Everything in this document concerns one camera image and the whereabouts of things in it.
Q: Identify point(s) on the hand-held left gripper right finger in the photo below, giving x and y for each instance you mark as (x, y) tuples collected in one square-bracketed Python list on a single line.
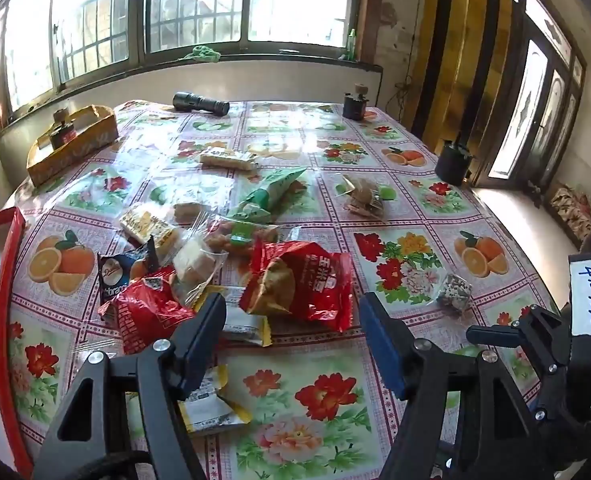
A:
[(381, 342)]

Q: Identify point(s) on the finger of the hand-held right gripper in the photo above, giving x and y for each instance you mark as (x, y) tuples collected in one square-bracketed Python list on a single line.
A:
[(495, 335)]

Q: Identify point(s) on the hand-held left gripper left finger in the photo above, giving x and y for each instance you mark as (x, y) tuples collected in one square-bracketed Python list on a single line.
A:
[(209, 332)]

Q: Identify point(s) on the yellow white snack packet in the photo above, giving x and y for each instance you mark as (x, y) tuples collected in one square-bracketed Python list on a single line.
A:
[(248, 327), (210, 407)]

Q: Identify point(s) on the clear packet seeded square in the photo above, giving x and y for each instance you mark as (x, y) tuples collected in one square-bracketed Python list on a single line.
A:
[(454, 292)]

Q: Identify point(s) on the clear packet beige cake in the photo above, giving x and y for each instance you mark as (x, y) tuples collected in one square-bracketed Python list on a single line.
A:
[(198, 270)]

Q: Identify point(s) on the small red snack packet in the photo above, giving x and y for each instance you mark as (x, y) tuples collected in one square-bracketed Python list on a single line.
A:
[(145, 315)]

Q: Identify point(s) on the large red chips packet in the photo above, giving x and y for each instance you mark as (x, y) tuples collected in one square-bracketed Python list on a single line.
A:
[(305, 280)]

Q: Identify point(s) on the clear packet fried snack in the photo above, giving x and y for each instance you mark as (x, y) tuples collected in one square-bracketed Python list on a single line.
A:
[(245, 237)]

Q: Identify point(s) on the dark blue snack packet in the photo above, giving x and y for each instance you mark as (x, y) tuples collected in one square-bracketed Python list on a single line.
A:
[(123, 272)]

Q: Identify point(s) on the yellow striped snack packet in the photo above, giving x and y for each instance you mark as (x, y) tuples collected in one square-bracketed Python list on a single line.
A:
[(148, 227)]

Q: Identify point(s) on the clear packet brown cake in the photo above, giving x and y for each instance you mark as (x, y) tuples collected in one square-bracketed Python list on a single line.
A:
[(188, 212)]

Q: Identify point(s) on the clear packet brown cookies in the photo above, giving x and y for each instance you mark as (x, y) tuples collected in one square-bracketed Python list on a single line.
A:
[(368, 197)]

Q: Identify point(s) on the green snack packet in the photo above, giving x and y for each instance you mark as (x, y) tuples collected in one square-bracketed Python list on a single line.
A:
[(268, 192)]

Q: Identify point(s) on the white rice cracker packet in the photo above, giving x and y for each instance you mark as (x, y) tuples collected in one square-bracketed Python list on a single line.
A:
[(228, 159)]

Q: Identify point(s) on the red tray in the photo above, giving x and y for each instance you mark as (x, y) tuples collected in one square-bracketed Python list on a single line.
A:
[(10, 260)]

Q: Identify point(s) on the floral tablecloth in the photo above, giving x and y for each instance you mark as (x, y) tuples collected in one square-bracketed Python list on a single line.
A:
[(405, 225)]

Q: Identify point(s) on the floral cushion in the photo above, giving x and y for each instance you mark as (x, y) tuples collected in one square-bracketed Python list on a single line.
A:
[(573, 212)]

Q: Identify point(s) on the black round pot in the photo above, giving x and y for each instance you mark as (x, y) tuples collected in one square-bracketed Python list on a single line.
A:
[(453, 165)]

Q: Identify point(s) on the yellow cardboard box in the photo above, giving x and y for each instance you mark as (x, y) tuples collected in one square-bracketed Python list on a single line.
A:
[(75, 152)]

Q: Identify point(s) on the black flashlight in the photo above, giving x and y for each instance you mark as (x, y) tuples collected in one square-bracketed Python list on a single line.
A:
[(200, 103)]

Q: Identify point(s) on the wooden glazed door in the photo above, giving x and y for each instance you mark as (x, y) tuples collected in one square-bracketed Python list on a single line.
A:
[(530, 100)]

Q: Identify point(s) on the dark jar with cork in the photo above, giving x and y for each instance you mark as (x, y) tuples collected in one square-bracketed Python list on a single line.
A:
[(355, 105)]

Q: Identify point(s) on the dark jar red label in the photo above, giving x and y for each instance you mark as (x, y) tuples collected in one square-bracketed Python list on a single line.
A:
[(64, 132)]

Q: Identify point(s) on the green cloth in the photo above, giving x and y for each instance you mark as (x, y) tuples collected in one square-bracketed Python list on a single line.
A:
[(203, 54)]

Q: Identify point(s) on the yellow wooden boards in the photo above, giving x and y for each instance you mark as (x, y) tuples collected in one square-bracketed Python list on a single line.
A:
[(455, 50)]

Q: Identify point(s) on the green bottle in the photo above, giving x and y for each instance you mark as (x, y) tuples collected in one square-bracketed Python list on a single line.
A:
[(351, 45)]

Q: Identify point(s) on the barred window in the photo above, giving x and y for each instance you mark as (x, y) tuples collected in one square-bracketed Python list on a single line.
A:
[(190, 5)]

